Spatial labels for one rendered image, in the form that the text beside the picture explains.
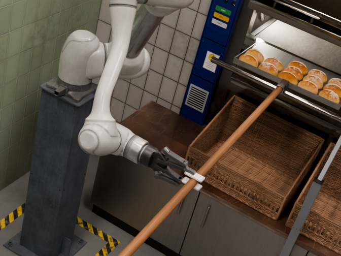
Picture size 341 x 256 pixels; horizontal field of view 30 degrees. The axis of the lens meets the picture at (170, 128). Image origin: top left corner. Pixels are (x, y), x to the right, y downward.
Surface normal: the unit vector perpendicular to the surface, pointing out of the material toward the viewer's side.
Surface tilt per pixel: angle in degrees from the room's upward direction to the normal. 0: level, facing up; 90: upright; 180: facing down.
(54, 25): 90
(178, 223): 90
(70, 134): 90
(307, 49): 0
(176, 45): 90
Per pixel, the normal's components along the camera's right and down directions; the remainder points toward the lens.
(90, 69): 0.32, 0.58
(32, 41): 0.85, 0.43
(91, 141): -0.33, 0.16
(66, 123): -0.48, 0.39
